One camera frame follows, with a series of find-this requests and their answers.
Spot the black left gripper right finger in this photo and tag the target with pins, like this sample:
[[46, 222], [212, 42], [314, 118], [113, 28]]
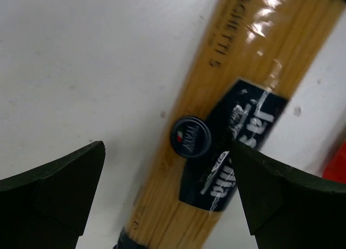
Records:
[[286, 207]]

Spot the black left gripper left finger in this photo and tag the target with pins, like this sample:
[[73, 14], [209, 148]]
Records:
[[48, 206]]

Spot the red spaghetti bag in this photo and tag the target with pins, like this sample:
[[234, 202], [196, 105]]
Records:
[[336, 168]]

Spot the blue spaghetti bag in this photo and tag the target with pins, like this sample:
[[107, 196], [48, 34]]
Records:
[[253, 56]]

